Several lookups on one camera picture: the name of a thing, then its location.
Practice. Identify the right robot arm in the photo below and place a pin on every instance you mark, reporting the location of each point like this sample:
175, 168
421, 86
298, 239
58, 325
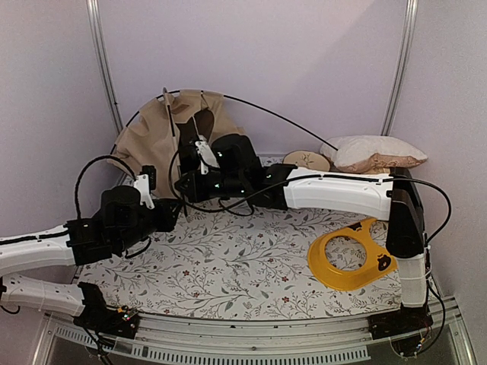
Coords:
230, 168

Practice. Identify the aluminium frame post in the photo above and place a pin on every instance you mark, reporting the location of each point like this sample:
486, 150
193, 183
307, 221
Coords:
401, 65
94, 19

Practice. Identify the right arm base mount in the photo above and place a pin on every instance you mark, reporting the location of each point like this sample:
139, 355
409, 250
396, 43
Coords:
401, 322

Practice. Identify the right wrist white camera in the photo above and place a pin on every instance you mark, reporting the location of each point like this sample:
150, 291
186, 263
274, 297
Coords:
207, 158

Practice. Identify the left aluminium frame post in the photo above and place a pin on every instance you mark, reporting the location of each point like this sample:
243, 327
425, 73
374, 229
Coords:
94, 19

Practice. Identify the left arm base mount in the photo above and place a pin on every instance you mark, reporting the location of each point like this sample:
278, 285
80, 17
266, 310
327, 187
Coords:
98, 317

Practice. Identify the beige fabric pet tent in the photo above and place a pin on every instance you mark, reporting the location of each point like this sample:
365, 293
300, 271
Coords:
148, 141

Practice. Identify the metal base rail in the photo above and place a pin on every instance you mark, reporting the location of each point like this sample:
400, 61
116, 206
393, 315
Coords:
339, 340

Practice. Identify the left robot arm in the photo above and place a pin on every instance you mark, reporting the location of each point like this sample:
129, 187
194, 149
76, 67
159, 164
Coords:
78, 242

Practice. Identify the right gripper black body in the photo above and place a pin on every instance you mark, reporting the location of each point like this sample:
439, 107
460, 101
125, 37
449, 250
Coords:
231, 185

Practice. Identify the white and brown pillow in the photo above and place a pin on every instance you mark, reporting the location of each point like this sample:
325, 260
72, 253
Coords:
361, 153

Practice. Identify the floral table mat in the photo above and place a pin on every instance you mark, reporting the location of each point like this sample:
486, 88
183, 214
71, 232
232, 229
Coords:
216, 265

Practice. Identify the yellow double bowl holder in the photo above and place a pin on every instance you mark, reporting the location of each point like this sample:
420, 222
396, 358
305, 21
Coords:
349, 258

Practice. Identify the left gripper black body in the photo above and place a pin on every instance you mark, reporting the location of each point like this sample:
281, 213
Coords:
137, 233

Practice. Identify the beige bird-print plate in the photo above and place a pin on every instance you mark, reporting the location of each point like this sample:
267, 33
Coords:
307, 159

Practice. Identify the right aluminium frame post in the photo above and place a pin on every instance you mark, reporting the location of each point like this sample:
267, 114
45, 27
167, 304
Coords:
401, 65

